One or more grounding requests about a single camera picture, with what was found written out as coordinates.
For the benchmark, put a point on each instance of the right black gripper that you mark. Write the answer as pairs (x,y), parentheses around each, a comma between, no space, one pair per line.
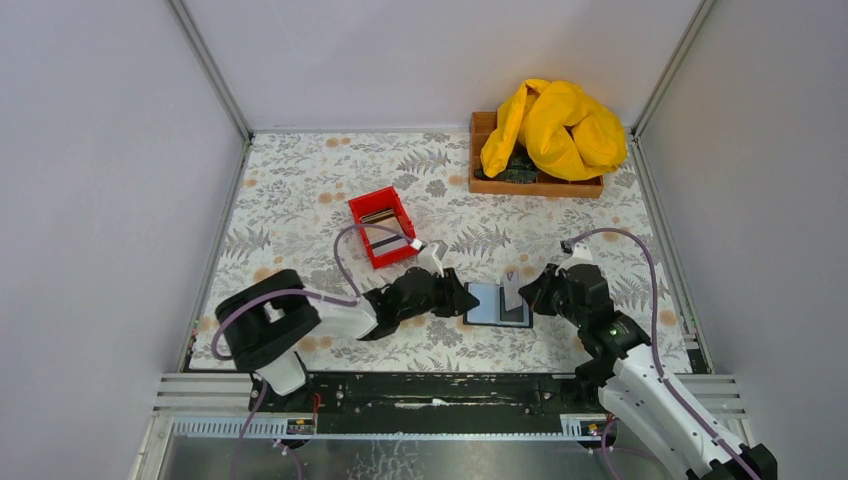
(548,291)

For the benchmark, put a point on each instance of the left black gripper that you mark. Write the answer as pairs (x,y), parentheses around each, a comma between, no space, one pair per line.
(444,294)

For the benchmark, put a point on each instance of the black card holder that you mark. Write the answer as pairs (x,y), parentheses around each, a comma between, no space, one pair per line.
(490,312)

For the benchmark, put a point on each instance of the red plastic bin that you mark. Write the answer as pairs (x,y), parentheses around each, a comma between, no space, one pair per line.
(386,198)

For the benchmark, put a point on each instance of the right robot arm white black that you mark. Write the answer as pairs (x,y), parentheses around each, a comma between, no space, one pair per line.
(629,381)

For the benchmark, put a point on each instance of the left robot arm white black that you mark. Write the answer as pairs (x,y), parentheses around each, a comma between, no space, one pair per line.
(261,326)

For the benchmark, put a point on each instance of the wooden tray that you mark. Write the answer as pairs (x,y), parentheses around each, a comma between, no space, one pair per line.
(482,124)

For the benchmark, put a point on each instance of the dark green object in tray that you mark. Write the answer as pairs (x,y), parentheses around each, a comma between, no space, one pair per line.
(520,169)

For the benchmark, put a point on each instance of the yellow cloth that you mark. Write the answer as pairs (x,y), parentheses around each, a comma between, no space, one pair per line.
(566,133)

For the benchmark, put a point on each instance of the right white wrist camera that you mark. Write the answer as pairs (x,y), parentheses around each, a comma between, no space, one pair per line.
(576,254)

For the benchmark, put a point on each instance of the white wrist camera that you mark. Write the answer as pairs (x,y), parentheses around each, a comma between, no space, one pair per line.
(576,254)
(430,257)

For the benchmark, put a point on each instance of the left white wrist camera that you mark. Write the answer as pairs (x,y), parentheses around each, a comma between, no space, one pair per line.
(430,257)

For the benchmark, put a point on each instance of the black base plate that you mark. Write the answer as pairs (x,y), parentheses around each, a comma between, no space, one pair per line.
(438,403)

